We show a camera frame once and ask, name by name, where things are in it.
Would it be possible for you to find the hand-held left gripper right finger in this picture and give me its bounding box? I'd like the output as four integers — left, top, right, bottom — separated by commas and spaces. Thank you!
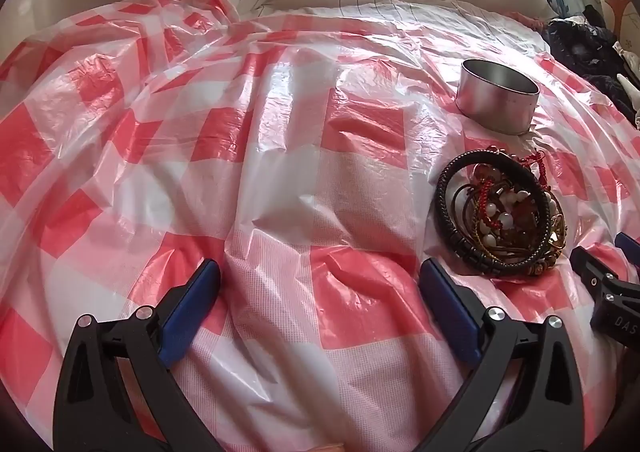
419, 258, 596, 452

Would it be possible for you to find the white striped bedsheet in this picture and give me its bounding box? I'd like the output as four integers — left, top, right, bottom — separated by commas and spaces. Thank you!
220, 0, 551, 53

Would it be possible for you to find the round metal tin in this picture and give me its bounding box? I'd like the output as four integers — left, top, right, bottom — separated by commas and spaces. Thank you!
455, 59, 541, 135

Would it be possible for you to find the pile of beaded bracelets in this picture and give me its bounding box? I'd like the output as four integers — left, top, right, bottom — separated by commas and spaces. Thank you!
452, 145, 568, 278

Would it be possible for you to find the dark puffy jacket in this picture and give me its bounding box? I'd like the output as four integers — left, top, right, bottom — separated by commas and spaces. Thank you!
542, 5, 640, 123

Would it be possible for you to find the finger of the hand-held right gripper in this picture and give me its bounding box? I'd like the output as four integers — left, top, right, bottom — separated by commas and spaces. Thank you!
615, 232, 640, 278
570, 246, 618, 293

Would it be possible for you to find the red checkered plastic sheet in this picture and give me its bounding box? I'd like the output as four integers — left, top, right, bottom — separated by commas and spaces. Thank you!
0, 0, 640, 452

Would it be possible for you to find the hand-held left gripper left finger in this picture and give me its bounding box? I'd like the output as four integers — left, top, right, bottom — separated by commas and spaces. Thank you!
52, 259, 222, 452

